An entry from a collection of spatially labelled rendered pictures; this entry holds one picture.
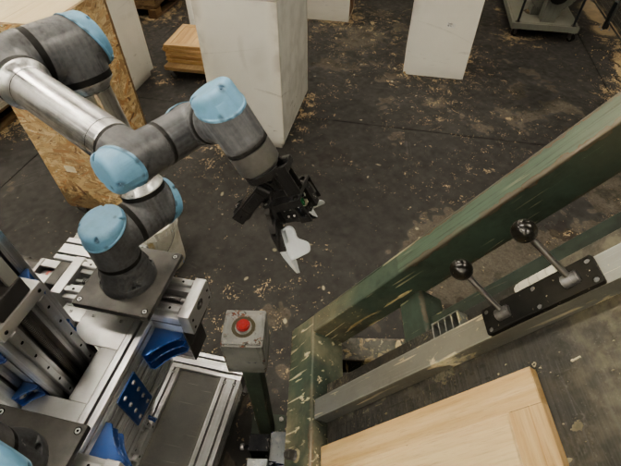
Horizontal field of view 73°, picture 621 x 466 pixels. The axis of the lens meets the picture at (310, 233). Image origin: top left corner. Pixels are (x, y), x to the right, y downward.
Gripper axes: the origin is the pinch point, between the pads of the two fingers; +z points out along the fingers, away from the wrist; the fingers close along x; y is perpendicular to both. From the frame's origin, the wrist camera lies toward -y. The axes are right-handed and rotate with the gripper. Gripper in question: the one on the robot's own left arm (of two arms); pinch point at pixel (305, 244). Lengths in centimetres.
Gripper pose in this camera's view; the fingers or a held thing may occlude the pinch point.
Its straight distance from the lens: 84.0
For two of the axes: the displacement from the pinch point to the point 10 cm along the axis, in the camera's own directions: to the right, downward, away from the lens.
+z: 4.6, 6.7, 5.8
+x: 2.3, -7.2, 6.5
